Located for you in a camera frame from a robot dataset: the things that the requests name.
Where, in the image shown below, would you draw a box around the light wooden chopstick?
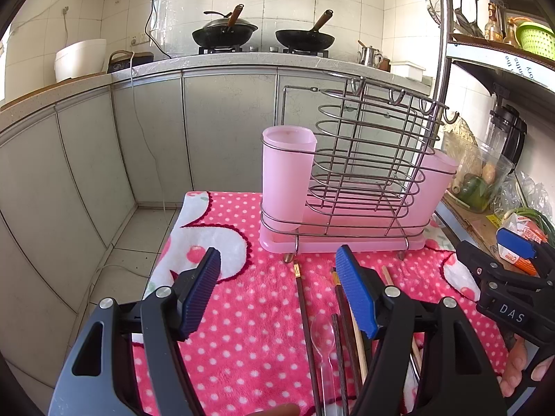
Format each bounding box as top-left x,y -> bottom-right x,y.
350,310 -> 368,383

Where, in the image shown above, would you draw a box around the clear plastic spoon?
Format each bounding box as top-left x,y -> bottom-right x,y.
310,314 -> 338,416

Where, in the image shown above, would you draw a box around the dark chopstick gold tip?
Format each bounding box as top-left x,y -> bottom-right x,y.
293,262 -> 323,416

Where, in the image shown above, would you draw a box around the right hand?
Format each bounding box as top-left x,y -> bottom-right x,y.
499,336 -> 554,397

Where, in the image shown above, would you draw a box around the orange white food bag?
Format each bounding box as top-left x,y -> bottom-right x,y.
496,213 -> 549,276

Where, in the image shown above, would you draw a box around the green onions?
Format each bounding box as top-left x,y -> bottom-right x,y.
501,208 -> 554,243

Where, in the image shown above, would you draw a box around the metal storage shelf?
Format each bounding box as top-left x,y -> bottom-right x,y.
426,0 -> 555,278

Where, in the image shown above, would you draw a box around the clear container with vegetables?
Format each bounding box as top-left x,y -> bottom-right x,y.
441,116 -> 514,213

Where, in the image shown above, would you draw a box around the pink utensil cup right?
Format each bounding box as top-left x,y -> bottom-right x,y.
399,147 -> 459,236

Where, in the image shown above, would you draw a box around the pink utensil cup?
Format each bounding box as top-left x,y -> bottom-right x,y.
262,125 -> 317,232
399,147 -> 459,236

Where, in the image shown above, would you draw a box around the black blender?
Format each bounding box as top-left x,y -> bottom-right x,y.
485,104 -> 527,172

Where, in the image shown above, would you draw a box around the pink polka dot towel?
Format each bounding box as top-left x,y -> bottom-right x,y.
117,192 -> 507,415

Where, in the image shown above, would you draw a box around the pink plastic drip tray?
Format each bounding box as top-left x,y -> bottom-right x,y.
259,196 -> 432,253

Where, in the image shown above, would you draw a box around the green colander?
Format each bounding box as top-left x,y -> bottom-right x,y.
516,21 -> 555,60

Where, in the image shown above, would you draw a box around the pink utensil cup left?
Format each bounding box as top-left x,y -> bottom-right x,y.
262,125 -> 317,232

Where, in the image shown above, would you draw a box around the metal kettle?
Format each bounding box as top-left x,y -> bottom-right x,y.
358,40 -> 383,68

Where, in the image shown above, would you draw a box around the dark wicker basket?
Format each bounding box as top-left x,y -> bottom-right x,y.
107,50 -> 154,73

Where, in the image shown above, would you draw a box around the white rice cooker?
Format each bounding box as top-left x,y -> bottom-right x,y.
54,38 -> 107,83

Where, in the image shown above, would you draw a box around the gas stove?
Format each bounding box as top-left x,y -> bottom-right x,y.
196,43 -> 330,59

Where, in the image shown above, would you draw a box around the black wok with lid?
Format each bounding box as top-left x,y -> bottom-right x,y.
192,4 -> 258,50

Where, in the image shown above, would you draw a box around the metal wire dish rack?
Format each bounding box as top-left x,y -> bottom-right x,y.
259,72 -> 460,264

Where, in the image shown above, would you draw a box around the white power cable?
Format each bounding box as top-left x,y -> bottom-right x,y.
128,51 -> 169,213

